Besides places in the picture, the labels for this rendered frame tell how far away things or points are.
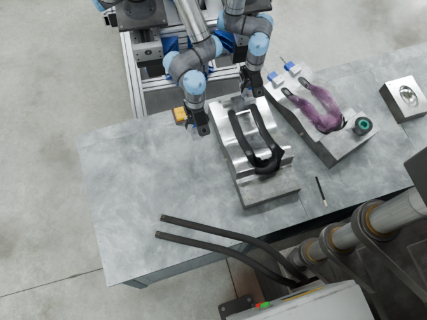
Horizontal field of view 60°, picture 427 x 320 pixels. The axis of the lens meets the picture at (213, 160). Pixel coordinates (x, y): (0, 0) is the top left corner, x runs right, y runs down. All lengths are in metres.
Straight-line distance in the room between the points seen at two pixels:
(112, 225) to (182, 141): 0.48
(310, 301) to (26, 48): 2.85
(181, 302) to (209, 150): 1.04
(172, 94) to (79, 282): 1.32
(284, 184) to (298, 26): 1.91
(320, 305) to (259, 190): 0.77
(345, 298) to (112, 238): 1.00
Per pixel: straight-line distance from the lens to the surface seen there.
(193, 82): 1.26
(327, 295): 0.93
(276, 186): 1.60
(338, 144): 1.70
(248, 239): 1.47
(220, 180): 1.64
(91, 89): 2.90
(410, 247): 0.94
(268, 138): 1.63
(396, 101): 1.97
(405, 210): 0.78
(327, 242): 1.14
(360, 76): 2.07
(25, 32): 3.39
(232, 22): 1.52
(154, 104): 2.50
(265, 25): 1.53
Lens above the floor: 2.35
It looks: 68 degrees down
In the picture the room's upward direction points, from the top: 6 degrees clockwise
